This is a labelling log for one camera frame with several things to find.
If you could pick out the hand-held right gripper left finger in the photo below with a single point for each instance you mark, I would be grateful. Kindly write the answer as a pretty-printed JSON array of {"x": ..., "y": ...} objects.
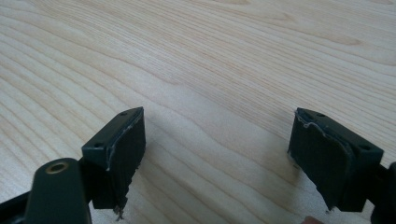
[{"x": 124, "y": 155}]

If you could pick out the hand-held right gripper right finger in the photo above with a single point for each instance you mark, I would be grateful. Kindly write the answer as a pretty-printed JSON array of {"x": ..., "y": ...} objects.
[{"x": 327, "y": 161}]

